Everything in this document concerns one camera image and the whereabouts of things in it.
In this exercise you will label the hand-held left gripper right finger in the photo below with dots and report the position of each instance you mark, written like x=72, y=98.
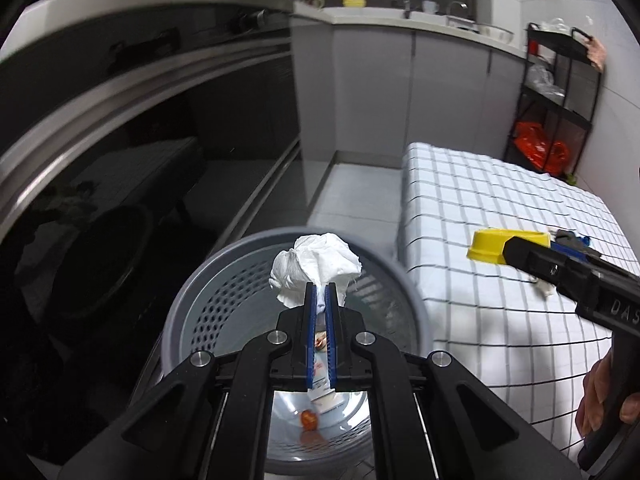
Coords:
x=330, y=335

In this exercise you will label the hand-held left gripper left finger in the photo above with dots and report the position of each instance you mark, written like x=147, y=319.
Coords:
x=310, y=335

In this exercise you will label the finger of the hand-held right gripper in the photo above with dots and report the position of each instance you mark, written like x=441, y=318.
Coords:
x=540, y=260
x=575, y=246

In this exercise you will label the yellow plastic container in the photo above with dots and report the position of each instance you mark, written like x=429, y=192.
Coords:
x=492, y=246

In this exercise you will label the white tissue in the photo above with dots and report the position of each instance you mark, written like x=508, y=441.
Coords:
x=315, y=265

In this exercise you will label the orange fruit peel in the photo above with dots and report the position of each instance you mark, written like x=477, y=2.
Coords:
x=309, y=419

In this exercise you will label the grey perforated waste basket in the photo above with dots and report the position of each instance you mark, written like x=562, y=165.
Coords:
x=225, y=270

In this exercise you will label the person's right hand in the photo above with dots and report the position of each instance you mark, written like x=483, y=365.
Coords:
x=597, y=390

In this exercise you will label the red plastic bag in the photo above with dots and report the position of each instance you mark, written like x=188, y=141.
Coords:
x=540, y=147

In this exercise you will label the black metal storage rack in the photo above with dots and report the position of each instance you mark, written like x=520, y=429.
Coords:
x=550, y=105

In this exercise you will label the clear plastic bag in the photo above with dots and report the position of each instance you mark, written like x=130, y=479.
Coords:
x=545, y=80

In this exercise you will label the red checkered cloth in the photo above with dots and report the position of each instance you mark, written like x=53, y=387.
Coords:
x=597, y=52

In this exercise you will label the grey kitchen cabinets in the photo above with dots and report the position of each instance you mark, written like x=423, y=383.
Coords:
x=380, y=95

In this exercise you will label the small curved faucet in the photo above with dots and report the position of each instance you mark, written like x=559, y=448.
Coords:
x=456, y=9

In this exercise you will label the black built-in oven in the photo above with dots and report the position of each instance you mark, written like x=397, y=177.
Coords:
x=125, y=135

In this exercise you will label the white cup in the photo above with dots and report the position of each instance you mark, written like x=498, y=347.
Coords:
x=431, y=7

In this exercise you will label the black oven knob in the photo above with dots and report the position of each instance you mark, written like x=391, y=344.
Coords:
x=249, y=21

